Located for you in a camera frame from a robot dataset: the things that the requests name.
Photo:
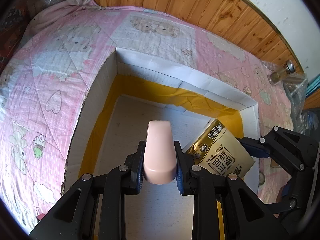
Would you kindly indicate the glass spice jar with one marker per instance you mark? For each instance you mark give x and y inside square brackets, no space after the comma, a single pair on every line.
[281,73]

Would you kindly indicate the pink cap bottle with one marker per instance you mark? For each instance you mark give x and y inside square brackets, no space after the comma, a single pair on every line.
[159,155]

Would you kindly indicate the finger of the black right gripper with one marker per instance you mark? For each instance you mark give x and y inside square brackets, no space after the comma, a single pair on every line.
[254,147]

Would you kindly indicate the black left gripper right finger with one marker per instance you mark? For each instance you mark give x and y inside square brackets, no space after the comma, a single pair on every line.
[224,204]

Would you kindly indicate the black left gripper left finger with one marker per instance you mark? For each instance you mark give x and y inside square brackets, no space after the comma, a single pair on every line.
[93,198]

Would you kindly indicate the pink bear quilt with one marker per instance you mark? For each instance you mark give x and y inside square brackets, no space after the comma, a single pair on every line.
[59,90]

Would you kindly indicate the white cardboard box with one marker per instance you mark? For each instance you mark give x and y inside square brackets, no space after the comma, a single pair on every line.
[140,109]

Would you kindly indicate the clear bubble wrap sheet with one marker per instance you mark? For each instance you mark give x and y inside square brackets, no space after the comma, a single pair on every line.
[295,87]

